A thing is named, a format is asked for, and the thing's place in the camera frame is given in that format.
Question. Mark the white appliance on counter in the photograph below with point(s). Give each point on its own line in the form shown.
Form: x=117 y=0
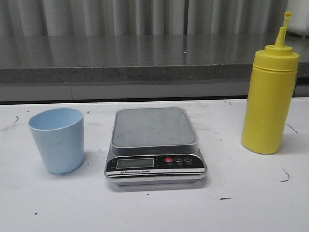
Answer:
x=299 y=22

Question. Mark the grey stone counter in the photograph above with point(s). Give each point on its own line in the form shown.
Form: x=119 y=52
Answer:
x=127 y=68

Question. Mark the yellow squeeze bottle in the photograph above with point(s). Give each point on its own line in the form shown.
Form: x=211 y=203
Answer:
x=272 y=84

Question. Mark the silver electronic kitchen scale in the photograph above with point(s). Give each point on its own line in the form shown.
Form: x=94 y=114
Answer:
x=154 y=146

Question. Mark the light blue plastic cup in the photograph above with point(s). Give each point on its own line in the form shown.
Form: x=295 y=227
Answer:
x=59 y=136

